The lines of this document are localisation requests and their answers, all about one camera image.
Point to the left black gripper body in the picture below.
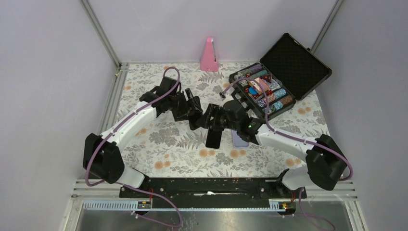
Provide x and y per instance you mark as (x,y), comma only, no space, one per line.
(180,106)

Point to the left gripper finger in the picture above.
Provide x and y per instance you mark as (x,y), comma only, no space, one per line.
(193,118)
(193,102)

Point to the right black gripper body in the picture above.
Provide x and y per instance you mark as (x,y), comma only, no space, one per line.
(221,121)

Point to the lilac phone case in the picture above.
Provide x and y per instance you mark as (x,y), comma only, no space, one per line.
(238,142)

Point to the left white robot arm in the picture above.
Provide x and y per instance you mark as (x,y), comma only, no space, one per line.
(102,153)

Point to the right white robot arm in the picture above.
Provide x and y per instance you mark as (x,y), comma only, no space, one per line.
(325,163)

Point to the black poker chip case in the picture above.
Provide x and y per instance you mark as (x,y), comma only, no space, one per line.
(291,71)

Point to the playing card deck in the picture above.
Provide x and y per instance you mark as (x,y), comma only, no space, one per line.
(259,85)

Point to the floral table mat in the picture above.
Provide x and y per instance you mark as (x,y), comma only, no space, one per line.
(166,148)

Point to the pink metronome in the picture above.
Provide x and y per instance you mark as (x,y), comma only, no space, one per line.
(208,60)

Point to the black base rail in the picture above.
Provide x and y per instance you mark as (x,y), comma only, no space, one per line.
(209,193)

